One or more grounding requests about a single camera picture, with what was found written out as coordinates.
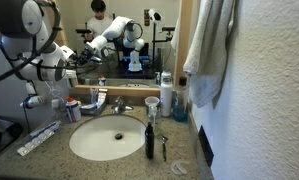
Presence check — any slim black bottle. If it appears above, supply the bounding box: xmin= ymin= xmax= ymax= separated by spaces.
xmin=144 ymin=121 xmax=155 ymax=160

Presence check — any white hanging towel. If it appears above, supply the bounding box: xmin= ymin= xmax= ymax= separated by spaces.
xmin=182 ymin=0 xmax=237 ymax=109

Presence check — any tall white bottle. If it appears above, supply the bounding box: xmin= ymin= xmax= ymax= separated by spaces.
xmin=159 ymin=68 xmax=174 ymax=118

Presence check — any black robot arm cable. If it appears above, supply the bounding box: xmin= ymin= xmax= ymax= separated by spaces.
xmin=0 ymin=0 xmax=62 ymax=88

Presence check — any chrome faucet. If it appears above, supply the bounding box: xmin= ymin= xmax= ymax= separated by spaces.
xmin=110 ymin=96 xmax=135 ymax=115

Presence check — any grey toiletries tray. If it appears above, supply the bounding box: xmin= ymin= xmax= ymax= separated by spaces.
xmin=80 ymin=99 xmax=109 ymax=116

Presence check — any clear plastic retainer case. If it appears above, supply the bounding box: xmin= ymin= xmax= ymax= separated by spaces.
xmin=170 ymin=159 xmax=191 ymax=176

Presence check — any clear pump soap dispenser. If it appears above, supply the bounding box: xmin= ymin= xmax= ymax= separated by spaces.
xmin=146 ymin=103 xmax=162 ymax=138

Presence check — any slim white blue tube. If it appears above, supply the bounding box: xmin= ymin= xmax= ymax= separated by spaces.
xmin=89 ymin=87 xmax=99 ymax=104

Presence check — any black wall outlet plate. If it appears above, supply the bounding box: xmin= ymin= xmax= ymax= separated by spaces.
xmin=197 ymin=125 xmax=215 ymax=167

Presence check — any white power plug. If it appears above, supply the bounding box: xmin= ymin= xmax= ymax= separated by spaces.
xmin=20 ymin=95 xmax=45 ymax=110

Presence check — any white oval sink basin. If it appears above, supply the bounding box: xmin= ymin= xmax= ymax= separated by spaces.
xmin=68 ymin=114 xmax=147 ymax=162

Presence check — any black capped mouthwash bottle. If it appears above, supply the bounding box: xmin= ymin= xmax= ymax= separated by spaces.
xmin=172 ymin=76 xmax=189 ymax=123

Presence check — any dark handled razor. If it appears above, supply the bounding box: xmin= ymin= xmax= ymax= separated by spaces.
xmin=160 ymin=134 xmax=169 ymax=163

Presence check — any wooden framed wall mirror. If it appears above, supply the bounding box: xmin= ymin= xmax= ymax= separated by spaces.
xmin=50 ymin=0 xmax=194 ymax=98

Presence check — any white ceramic mug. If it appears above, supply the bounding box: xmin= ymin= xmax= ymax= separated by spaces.
xmin=144 ymin=96 xmax=160 ymax=116

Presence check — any white red toothpaste tube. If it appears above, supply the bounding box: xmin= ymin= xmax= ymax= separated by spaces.
xmin=97 ymin=88 xmax=109 ymax=108

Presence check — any silver blister pack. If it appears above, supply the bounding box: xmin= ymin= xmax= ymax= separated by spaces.
xmin=16 ymin=129 xmax=56 ymax=157

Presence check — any purple blue blister pack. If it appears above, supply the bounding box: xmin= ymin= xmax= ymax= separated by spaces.
xmin=28 ymin=120 xmax=62 ymax=139

